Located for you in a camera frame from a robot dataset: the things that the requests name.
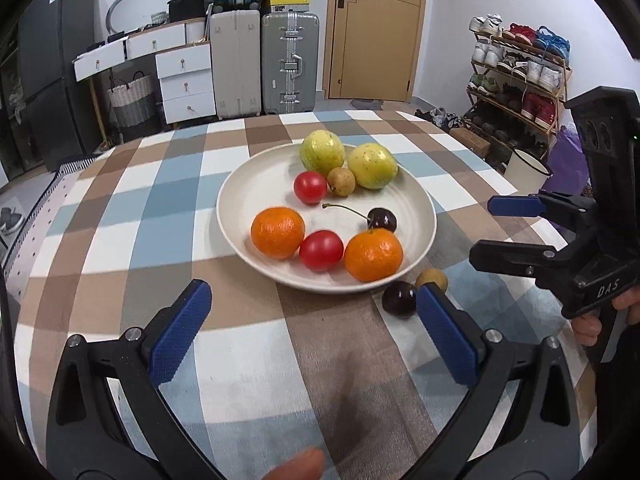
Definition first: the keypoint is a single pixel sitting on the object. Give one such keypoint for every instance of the brown longan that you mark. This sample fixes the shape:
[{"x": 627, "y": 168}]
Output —
[
  {"x": 341, "y": 181},
  {"x": 432, "y": 275}
]

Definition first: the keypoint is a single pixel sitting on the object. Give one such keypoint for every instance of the red cherry tomato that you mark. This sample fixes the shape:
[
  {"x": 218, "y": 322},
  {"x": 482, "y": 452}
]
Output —
[
  {"x": 321, "y": 251},
  {"x": 310, "y": 187}
]

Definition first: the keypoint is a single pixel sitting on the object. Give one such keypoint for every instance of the dark cherry with stem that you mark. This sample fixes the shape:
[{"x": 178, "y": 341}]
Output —
[{"x": 377, "y": 218}]

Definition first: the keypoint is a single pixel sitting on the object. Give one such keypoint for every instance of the black refrigerator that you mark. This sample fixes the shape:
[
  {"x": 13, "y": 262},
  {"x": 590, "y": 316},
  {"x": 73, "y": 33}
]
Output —
[{"x": 51, "y": 34}]

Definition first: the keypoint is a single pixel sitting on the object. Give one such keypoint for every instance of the checkered tablecloth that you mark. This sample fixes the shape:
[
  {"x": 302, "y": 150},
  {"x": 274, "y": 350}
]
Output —
[{"x": 274, "y": 370}]

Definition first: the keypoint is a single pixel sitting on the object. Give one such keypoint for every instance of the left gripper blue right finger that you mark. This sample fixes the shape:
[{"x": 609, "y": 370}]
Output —
[{"x": 472, "y": 361}]

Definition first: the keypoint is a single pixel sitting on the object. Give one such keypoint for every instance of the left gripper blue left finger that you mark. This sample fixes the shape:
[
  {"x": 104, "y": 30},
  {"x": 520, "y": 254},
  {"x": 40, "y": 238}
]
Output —
[{"x": 142, "y": 365}]

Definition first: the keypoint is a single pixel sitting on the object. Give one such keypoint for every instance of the dark cherry small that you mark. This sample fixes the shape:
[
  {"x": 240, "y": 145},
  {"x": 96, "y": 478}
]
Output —
[{"x": 399, "y": 299}]

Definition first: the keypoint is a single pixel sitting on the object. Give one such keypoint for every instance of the wooden shoe rack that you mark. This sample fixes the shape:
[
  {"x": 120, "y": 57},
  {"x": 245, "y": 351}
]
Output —
[{"x": 518, "y": 86}]

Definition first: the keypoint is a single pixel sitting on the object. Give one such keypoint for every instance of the cream round plate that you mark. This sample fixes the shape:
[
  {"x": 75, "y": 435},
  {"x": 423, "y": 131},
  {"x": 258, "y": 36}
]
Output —
[{"x": 267, "y": 180}]

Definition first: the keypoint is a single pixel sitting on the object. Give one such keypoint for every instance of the white drawer desk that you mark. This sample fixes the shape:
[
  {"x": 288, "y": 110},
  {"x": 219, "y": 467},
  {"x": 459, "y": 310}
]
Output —
[{"x": 175, "y": 56}]

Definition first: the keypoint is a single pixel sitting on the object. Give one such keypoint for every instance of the person's left hand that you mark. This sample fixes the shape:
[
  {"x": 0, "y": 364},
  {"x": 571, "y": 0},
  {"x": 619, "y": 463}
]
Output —
[{"x": 306, "y": 465}]

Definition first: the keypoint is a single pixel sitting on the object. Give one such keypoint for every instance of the purple bag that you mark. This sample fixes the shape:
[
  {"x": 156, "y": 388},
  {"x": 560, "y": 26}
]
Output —
[{"x": 567, "y": 162}]

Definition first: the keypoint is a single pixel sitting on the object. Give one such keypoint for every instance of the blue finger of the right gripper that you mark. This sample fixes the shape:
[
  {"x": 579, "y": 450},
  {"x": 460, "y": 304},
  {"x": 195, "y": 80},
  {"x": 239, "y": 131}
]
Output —
[
  {"x": 542, "y": 263},
  {"x": 520, "y": 205}
]

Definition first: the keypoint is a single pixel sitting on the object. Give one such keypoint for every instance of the large orange mandarin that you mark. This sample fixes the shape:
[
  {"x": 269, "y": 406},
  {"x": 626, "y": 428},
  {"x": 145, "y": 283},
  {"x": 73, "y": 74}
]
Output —
[{"x": 277, "y": 232}]

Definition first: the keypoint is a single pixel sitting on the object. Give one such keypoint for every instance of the woven laundry basket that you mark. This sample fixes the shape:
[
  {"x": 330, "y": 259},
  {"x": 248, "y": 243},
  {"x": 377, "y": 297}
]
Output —
[{"x": 134, "y": 106}]

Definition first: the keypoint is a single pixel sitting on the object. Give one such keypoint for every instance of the small orange mandarin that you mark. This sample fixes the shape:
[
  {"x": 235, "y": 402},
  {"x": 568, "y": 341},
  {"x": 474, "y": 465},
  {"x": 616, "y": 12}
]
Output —
[{"x": 373, "y": 255}]

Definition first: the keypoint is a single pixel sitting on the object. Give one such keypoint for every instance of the white enamel bucket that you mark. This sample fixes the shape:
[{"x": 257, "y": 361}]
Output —
[{"x": 526, "y": 173}]

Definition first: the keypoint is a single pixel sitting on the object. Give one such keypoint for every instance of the grey slippers on floor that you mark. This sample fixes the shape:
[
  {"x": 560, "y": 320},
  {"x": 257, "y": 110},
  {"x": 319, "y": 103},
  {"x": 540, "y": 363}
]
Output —
[{"x": 10, "y": 220}]

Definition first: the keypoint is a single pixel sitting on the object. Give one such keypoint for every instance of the green yellow passion fruit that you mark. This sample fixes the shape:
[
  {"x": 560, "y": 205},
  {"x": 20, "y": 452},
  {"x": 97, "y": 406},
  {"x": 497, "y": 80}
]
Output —
[{"x": 322, "y": 151}]

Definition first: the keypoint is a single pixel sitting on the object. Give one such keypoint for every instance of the shoes on floor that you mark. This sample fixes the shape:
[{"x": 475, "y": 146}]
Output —
[{"x": 440, "y": 118}]

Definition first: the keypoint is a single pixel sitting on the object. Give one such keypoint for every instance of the beige suitcase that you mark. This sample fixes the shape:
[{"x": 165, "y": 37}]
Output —
[{"x": 234, "y": 39}]

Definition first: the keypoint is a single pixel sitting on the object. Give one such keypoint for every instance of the wooden door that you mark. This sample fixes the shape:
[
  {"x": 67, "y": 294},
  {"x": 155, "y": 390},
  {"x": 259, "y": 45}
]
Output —
[{"x": 372, "y": 49}]

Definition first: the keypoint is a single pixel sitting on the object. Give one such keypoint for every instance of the person's right hand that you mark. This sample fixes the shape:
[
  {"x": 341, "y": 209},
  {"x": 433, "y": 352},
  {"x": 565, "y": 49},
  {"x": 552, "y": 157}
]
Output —
[{"x": 587, "y": 328}]

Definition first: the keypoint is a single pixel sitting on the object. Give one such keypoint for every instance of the silver aluminium suitcase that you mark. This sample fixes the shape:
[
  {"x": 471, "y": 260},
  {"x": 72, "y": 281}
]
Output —
[{"x": 290, "y": 47}]

